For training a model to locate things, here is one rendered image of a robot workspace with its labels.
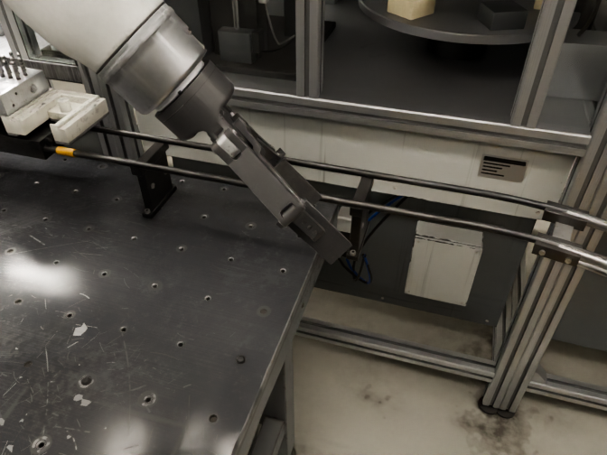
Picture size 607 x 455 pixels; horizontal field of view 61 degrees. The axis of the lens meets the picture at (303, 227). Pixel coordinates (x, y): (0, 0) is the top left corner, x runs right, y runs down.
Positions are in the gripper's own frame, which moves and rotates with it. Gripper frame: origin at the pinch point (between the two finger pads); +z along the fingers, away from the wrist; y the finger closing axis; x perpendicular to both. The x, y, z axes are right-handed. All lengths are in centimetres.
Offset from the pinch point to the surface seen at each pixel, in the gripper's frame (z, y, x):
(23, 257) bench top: -15, 48, 52
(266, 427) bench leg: 49, 39, 49
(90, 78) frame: -29, 77, 23
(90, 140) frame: -18, 107, 44
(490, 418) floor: 108, 50, 13
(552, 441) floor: 118, 40, 5
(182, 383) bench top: 11.5, 14.1, 35.0
